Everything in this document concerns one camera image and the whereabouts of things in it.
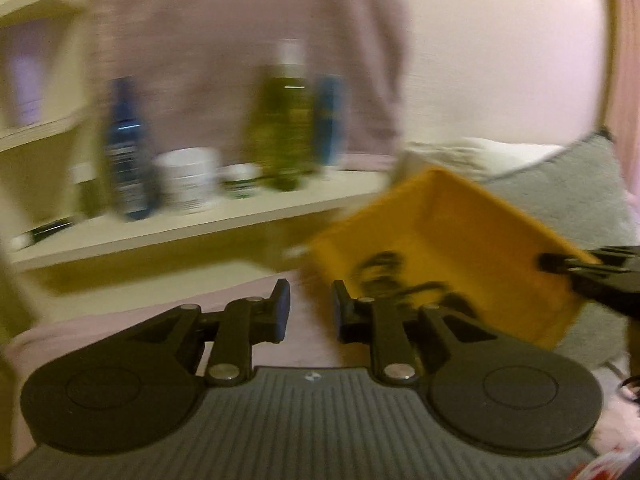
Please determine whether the yellow plastic tray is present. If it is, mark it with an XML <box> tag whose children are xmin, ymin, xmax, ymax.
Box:
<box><xmin>300</xmin><ymin>166</ymin><xmax>603</xmax><ymax>352</ymax></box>

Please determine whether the white and blue tube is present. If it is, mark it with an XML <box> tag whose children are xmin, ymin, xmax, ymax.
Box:
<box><xmin>312</xmin><ymin>74</ymin><xmax>348</xmax><ymax>168</ymax></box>

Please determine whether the fleece blanket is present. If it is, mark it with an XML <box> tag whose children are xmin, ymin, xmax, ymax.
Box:
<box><xmin>0</xmin><ymin>275</ymin><xmax>351</xmax><ymax>461</ymax></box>

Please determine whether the green spray bottle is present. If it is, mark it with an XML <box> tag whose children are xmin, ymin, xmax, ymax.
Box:
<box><xmin>250</xmin><ymin>40</ymin><xmax>321</xmax><ymax>192</ymax></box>

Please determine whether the cream corner shelf unit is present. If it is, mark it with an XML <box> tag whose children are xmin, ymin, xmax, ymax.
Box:
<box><xmin>0</xmin><ymin>0</ymin><xmax>401</xmax><ymax>296</ymax></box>

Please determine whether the black cosmetic pencil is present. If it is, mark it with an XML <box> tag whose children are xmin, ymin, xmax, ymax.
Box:
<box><xmin>10</xmin><ymin>216</ymin><xmax>78</xmax><ymax>252</ymax></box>

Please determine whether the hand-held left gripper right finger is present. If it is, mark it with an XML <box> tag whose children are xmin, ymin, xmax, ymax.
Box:
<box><xmin>332</xmin><ymin>280</ymin><xmax>501</xmax><ymax>383</ymax></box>

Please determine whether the hanging pink towel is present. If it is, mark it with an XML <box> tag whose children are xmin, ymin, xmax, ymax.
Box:
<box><xmin>85</xmin><ymin>0</ymin><xmax>416</xmax><ymax>161</ymax></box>

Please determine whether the purple tube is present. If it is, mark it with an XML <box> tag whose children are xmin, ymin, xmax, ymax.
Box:
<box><xmin>7</xmin><ymin>27</ymin><xmax>51</xmax><ymax>128</ymax></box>

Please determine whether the white cream jar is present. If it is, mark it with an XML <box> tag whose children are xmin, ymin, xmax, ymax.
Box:
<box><xmin>152</xmin><ymin>147</ymin><xmax>221</xmax><ymax>215</ymax></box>

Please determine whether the white pillow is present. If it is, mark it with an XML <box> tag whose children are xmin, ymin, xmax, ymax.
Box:
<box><xmin>395</xmin><ymin>136</ymin><xmax>566</xmax><ymax>186</ymax></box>

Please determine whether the grey woven pillow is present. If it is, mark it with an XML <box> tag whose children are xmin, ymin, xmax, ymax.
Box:
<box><xmin>480</xmin><ymin>130</ymin><xmax>640</xmax><ymax>366</ymax></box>

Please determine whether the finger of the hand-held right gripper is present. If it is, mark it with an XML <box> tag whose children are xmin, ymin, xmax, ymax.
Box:
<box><xmin>570</xmin><ymin>276</ymin><xmax>640</xmax><ymax>322</ymax></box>
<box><xmin>539</xmin><ymin>246</ymin><xmax>640</xmax><ymax>281</ymax></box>

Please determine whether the small green lidded jar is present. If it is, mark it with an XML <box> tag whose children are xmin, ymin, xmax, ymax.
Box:
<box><xmin>220</xmin><ymin>162</ymin><xmax>263</xmax><ymax>200</ymax></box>

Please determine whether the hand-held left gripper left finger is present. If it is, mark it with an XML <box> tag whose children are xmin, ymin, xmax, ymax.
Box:
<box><xmin>125</xmin><ymin>278</ymin><xmax>292</xmax><ymax>387</ymax></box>

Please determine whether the blue spray bottle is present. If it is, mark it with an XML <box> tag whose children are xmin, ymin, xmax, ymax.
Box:
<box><xmin>102</xmin><ymin>77</ymin><xmax>158</xmax><ymax>222</ymax></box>

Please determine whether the black strap wristwatch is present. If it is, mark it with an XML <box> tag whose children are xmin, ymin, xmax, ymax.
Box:
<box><xmin>395</xmin><ymin>279</ymin><xmax>477</xmax><ymax>313</ymax></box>

